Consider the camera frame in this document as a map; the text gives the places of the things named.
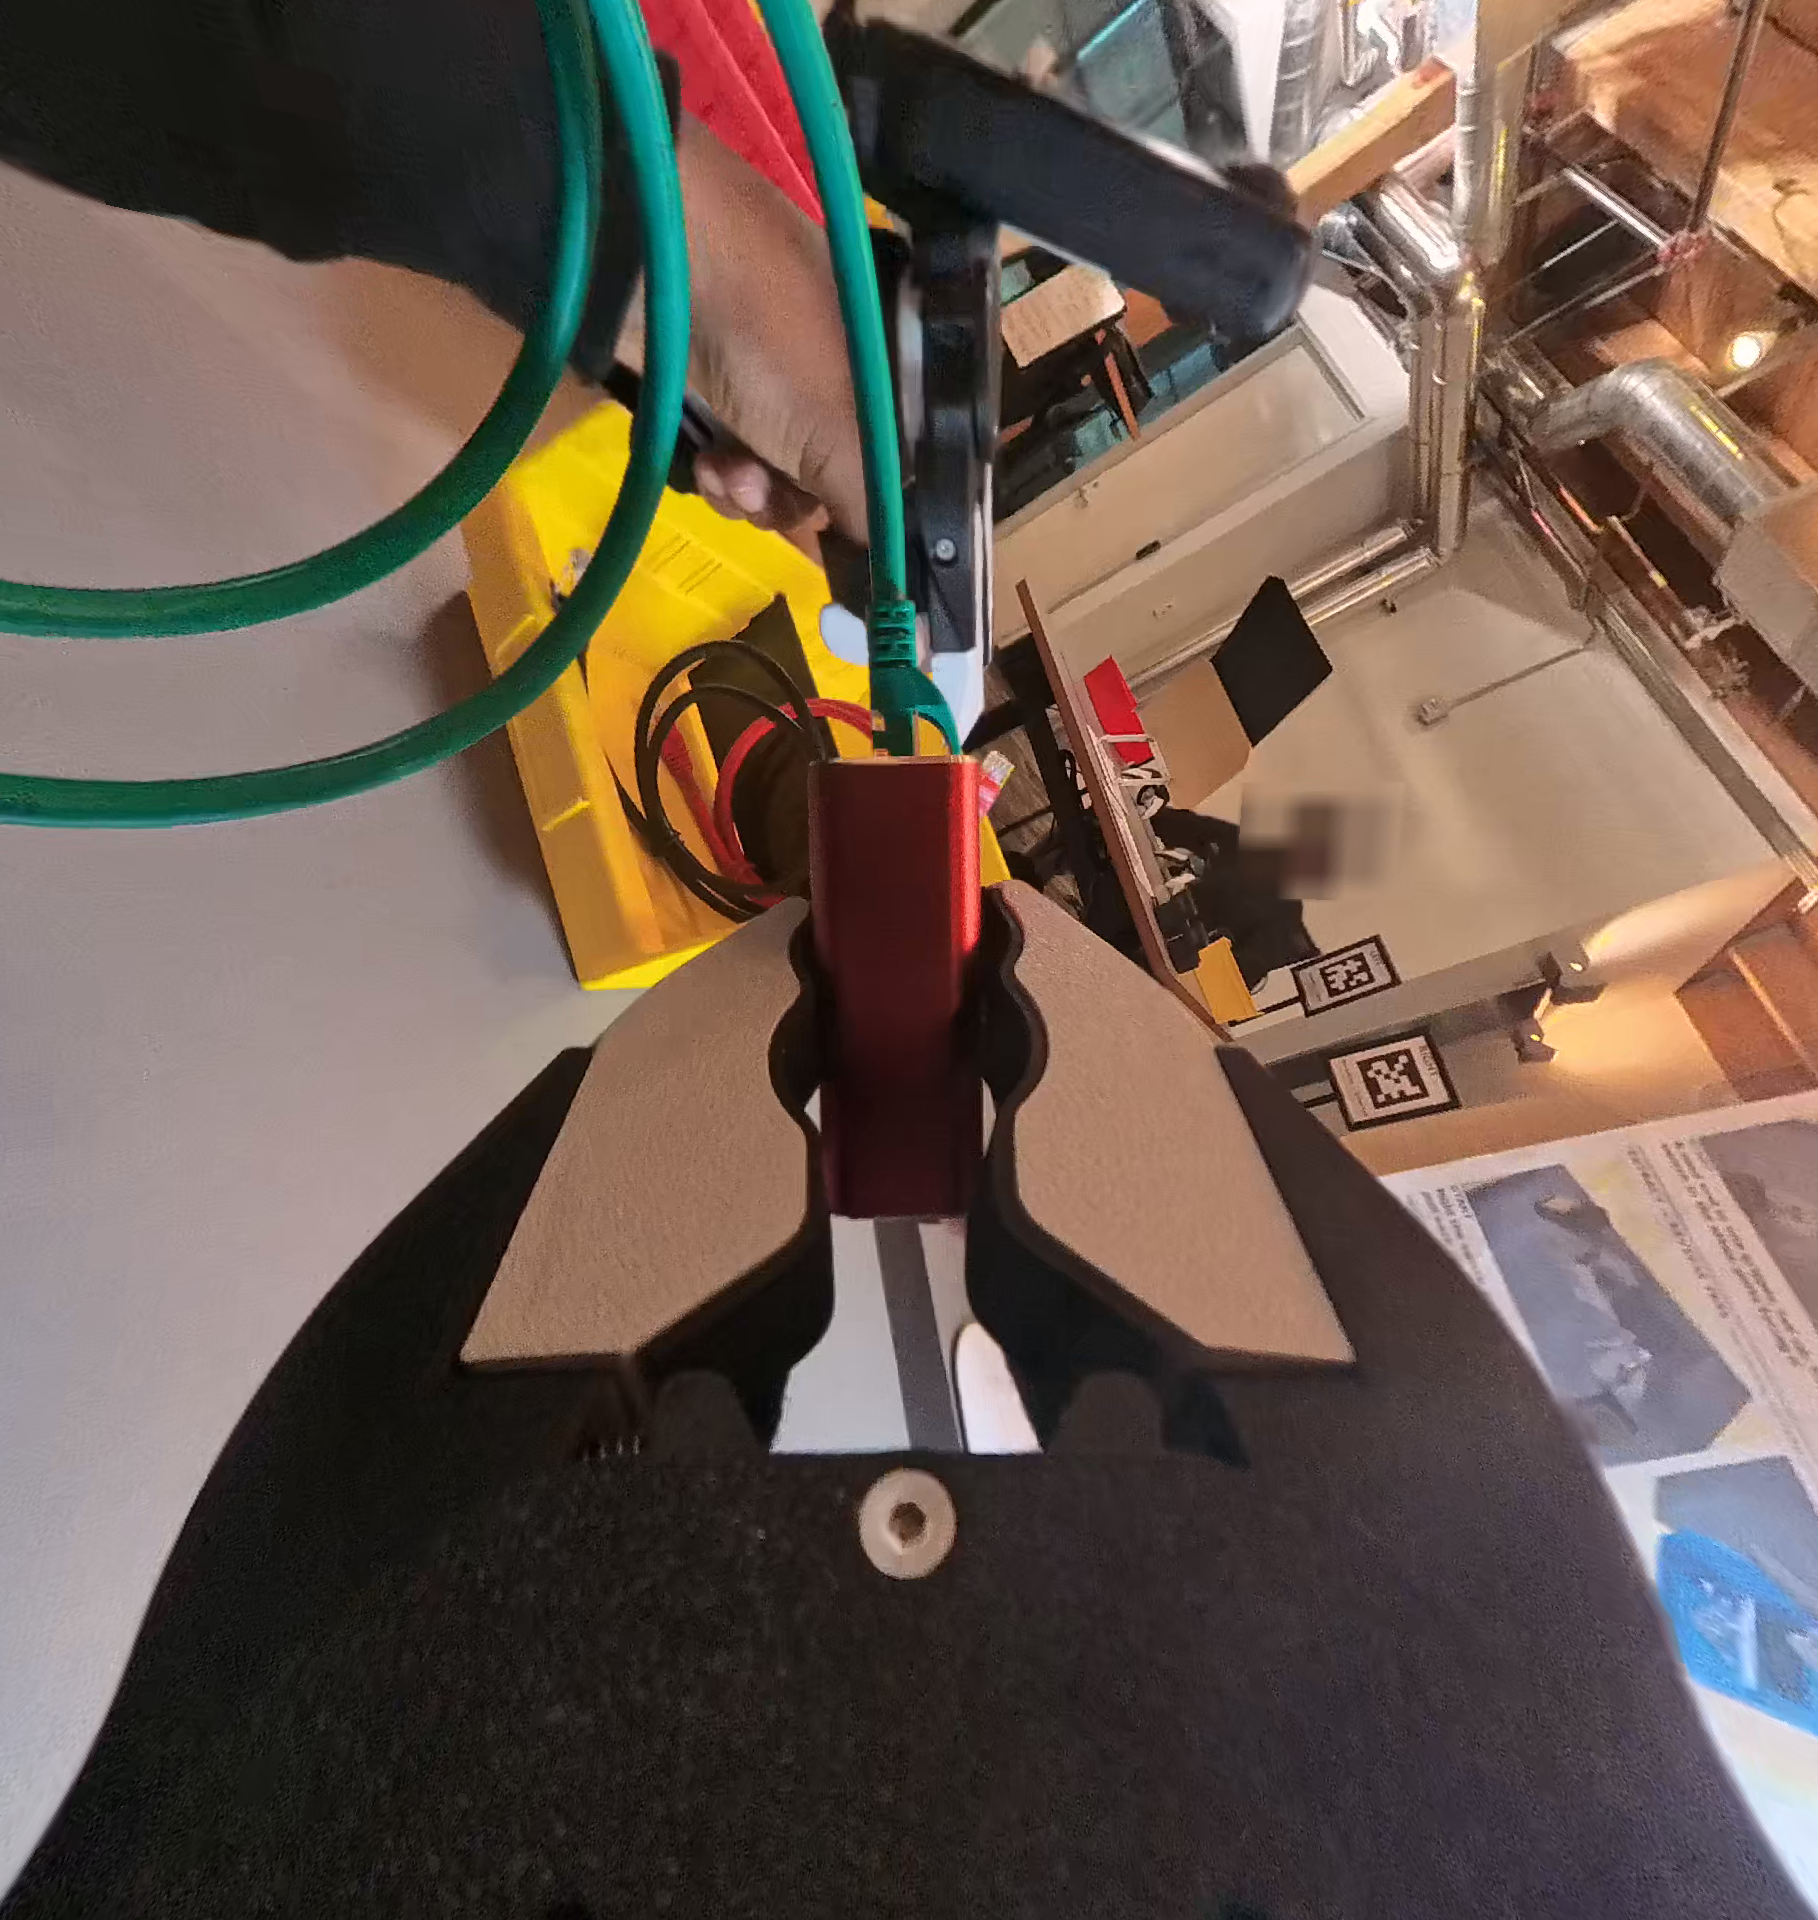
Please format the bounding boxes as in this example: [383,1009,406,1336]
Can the white cabinet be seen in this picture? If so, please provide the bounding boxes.
[991,322,1414,648]

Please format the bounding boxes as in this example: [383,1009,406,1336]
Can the printed instruction sheet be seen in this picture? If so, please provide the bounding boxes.
[1381,1083,1818,1802]

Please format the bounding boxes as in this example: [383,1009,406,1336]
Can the silver pipes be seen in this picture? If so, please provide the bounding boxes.
[1314,0,1496,564]

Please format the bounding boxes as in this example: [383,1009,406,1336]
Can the brown wooden desk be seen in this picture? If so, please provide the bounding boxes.
[1013,577,1243,1037]

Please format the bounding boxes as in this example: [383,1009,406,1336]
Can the black ethernet cable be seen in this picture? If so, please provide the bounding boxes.
[630,643,836,924]

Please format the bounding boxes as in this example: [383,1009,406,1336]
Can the red ethernet cable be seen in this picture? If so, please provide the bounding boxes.
[654,697,1020,903]

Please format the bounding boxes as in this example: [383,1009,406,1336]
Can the yellow plastic bin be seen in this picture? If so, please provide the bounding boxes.
[458,398,1016,992]

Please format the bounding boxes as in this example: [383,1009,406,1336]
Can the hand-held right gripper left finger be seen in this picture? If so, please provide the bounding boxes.
[456,897,834,1374]

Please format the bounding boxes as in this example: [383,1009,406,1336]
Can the red plastic bin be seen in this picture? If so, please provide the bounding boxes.
[638,0,827,226]

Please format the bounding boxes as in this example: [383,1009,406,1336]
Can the red ethernet splitter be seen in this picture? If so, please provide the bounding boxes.
[807,753,988,1220]

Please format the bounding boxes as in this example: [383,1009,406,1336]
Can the metal wall conduit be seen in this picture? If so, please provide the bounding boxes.
[1415,636,1601,729]

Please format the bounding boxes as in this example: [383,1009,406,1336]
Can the black white marker tag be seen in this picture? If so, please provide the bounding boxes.
[1325,1033,1463,1131]
[1288,939,1403,1020]

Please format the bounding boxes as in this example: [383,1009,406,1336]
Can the person's left forearm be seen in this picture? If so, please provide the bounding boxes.
[0,0,687,379]

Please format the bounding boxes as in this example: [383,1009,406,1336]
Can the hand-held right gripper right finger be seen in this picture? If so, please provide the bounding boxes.
[969,881,1362,1374]

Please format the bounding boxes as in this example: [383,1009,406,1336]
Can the rectangular metal duct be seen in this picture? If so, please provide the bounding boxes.
[1720,479,1818,751]

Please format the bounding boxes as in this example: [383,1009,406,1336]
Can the person's left hand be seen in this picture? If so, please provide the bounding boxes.
[609,118,877,544]

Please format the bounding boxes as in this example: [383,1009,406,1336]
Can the small red bin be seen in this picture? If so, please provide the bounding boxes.
[1081,657,1158,767]

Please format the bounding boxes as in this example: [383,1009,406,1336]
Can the round silver duct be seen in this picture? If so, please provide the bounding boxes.
[1525,360,1788,520]

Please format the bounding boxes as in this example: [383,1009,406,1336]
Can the green ethernet cable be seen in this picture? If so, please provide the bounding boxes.
[0,0,964,829]

